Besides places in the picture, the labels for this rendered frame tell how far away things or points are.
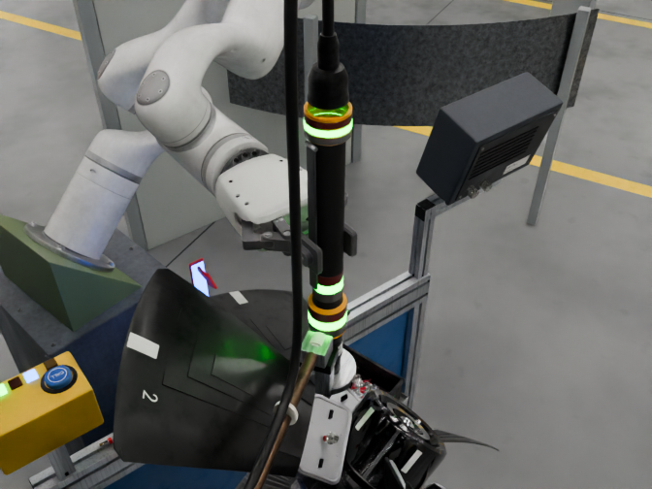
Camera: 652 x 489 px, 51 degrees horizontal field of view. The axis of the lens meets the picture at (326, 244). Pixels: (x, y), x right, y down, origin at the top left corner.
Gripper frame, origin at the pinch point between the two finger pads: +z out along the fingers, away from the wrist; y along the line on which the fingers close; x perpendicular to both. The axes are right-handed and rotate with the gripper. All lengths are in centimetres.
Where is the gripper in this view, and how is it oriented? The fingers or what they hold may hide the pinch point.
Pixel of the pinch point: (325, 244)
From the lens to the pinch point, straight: 71.2
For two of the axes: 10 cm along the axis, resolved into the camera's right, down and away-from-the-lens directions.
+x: -0.1, -7.7, -6.4
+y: -8.0, 3.9, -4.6
